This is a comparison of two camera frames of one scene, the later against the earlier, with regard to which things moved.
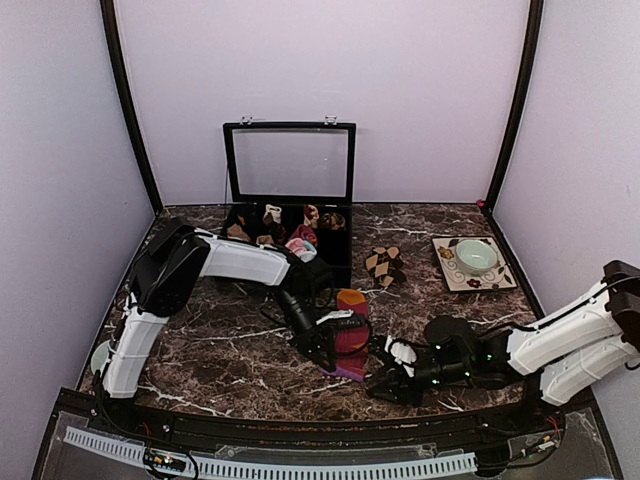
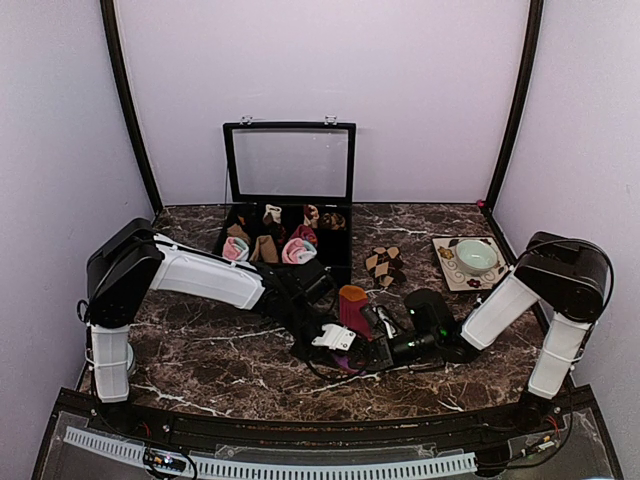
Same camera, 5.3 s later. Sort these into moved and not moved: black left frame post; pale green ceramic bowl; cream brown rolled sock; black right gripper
Moved: black right gripper
Not moved: cream brown rolled sock; pale green ceramic bowl; black left frame post
